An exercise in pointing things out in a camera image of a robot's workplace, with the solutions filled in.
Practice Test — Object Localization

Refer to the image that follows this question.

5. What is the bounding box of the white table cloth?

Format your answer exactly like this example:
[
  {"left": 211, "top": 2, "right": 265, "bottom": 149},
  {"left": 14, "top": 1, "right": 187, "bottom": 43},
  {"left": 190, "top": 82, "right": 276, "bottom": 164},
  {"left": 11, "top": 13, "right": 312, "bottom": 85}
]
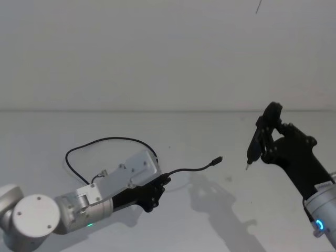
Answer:
[{"left": 0, "top": 109, "right": 336, "bottom": 252}]

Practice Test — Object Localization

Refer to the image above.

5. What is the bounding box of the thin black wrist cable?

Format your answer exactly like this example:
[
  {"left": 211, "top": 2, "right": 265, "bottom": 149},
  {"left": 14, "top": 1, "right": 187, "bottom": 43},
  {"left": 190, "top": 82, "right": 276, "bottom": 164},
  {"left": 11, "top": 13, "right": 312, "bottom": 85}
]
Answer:
[{"left": 65, "top": 136, "right": 160, "bottom": 185}]

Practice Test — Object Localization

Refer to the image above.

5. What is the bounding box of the black cable with small plug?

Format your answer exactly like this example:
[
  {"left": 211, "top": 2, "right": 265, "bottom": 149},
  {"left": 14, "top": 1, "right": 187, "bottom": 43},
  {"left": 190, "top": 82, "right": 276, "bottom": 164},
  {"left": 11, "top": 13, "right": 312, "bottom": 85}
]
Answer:
[{"left": 161, "top": 156, "right": 224, "bottom": 180}]

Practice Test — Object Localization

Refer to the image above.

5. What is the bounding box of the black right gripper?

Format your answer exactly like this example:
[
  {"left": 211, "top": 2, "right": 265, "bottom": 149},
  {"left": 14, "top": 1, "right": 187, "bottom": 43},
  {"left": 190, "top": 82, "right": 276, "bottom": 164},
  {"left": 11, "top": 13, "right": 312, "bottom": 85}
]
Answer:
[{"left": 255, "top": 115, "right": 333, "bottom": 201}]

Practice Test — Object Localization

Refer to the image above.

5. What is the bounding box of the black pen-shaped power tool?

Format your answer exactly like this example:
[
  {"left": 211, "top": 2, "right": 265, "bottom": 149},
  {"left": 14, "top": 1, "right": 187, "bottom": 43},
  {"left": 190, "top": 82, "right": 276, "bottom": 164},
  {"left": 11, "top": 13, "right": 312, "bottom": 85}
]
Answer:
[{"left": 245, "top": 101, "right": 284, "bottom": 171}]

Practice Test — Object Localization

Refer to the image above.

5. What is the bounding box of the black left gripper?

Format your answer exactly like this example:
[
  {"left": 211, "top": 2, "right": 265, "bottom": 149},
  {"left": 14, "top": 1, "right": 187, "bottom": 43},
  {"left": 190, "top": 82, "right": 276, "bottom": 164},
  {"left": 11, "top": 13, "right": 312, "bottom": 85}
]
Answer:
[{"left": 112, "top": 173, "right": 172, "bottom": 214}]

